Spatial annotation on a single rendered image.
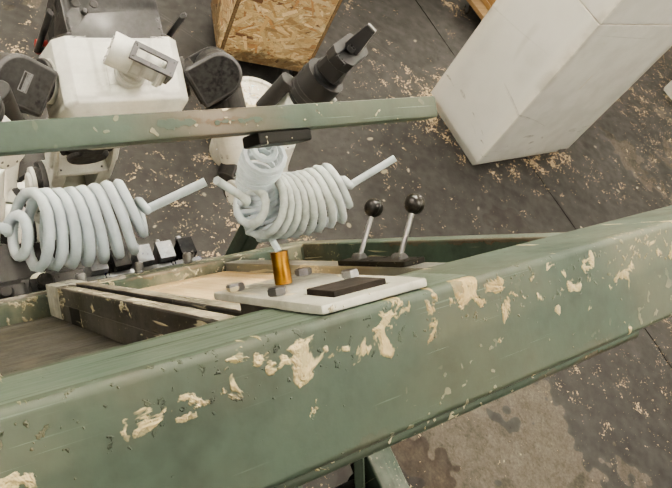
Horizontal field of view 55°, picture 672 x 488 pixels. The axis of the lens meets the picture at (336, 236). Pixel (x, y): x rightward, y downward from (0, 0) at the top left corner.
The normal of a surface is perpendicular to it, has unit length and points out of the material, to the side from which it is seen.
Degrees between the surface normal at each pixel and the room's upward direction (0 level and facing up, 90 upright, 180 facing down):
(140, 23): 23
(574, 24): 90
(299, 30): 90
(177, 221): 0
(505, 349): 32
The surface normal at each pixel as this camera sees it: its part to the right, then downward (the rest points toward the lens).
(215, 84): 0.29, 0.35
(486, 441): 0.40, -0.54
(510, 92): -0.81, 0.18
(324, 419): 0.56, -0.02
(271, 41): 0.18, 0.84
